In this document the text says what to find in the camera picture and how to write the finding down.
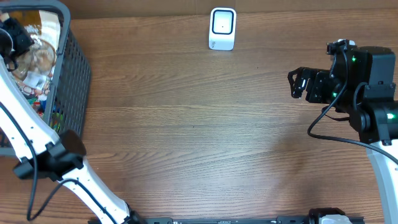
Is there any clear cookie bag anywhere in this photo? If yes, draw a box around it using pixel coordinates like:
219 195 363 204
1 11 61 101

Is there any green gummy candy bag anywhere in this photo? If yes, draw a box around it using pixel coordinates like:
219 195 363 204
27 98 65 131

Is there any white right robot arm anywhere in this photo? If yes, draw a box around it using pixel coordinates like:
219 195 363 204
287 45 397 223

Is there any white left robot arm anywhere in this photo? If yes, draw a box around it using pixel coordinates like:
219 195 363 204
1 18 144 223

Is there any white barcode scanner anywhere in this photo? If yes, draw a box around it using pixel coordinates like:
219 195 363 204
208 7 236 51

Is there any grey plastic mesh basket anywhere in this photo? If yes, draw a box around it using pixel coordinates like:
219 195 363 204
0 0 92 157

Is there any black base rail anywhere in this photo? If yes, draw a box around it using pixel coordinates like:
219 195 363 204
121 208 365 224

